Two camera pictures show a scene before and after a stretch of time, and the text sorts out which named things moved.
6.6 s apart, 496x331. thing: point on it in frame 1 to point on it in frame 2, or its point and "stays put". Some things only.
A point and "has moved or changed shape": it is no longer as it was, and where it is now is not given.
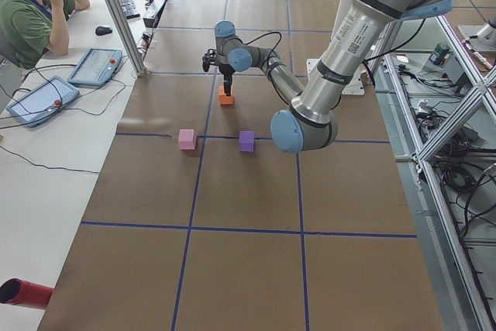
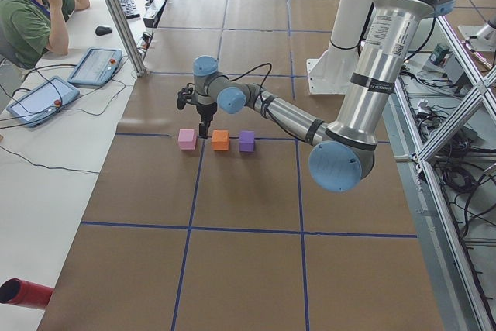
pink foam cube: [187, 139] stays put
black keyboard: [127, 2] stays put
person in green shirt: [33, 12] stays put
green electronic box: [439, 56] stays put
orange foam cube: [225, 99] has moved or changed shape
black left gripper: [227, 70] to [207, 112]
